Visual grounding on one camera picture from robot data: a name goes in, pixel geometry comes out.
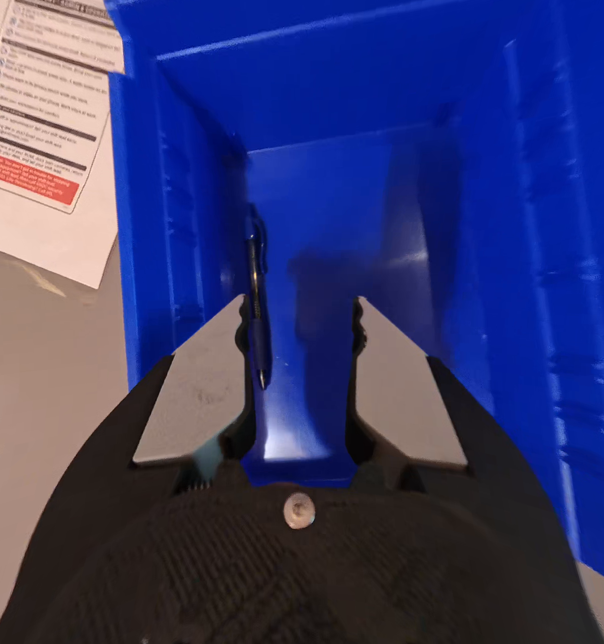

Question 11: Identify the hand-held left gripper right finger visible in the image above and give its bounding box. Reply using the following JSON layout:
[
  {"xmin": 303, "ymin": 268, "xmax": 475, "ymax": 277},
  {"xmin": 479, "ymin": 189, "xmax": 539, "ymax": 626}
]
[{"xmin": 345, "ymin": 296, "xmax": 469, "ymax": 469}]

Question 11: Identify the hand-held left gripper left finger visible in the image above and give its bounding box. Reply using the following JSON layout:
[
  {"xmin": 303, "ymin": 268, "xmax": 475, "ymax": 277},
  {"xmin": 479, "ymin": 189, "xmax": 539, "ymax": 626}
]
[{"xmin": 131, "ymin": 294, "xmax": 257, "ymax": 479}]

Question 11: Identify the blue retractable pen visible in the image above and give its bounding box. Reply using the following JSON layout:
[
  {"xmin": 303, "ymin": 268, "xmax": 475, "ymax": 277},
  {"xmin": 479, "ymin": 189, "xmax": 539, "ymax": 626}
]
[{"xmin": 244, "ymin": 204, "xmax": 273, "ymax": 390}]

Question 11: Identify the blue plastic bin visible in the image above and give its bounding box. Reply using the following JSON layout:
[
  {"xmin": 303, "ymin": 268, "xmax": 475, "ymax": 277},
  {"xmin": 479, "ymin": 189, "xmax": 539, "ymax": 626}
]
[{"xmin": 103, "ymin": 0, "xmax": 604, "ymax": 589}]

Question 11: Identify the grey desk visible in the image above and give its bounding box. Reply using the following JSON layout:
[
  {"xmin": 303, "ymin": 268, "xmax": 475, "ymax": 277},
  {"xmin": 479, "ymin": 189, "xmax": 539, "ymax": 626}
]
[{"xmin": 0, "ymin": 236, "xmax": 604, "ymax": 644}]

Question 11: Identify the white paper sheet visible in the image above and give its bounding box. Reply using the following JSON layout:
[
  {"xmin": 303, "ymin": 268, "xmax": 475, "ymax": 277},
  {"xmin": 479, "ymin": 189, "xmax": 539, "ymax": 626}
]
[{"xmin": 0, "ymin": 65, "xmax": 120, "ymax": 290}]

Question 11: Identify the printed instruction card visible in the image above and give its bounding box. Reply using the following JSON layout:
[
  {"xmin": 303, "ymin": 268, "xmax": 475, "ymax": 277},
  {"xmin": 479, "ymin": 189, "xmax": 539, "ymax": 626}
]
[{"xmin": 0, "ymin": 0, "xmax": 127, "ymax": 215}]

